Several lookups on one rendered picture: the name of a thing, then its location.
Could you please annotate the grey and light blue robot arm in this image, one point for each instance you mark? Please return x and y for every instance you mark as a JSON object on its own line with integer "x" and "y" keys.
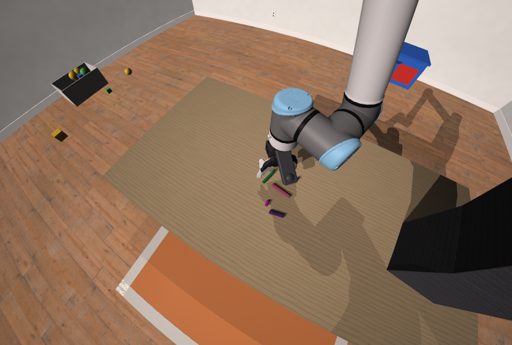
{"x": 382, "y": 30}

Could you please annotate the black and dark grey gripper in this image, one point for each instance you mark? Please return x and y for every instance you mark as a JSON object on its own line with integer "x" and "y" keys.
{"x": 266, "y": 165}

